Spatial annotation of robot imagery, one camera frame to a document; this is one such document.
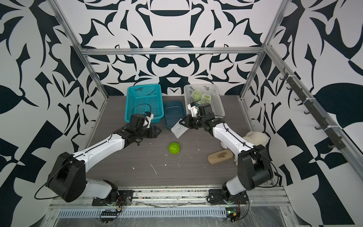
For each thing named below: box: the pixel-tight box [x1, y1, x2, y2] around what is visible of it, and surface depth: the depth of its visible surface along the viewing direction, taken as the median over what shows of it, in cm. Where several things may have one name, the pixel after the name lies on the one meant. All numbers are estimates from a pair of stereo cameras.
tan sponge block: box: [207, 148, 234, 165], surface depth 88 cm
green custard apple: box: [167, 141, 182, 155], surface depth 89 cm
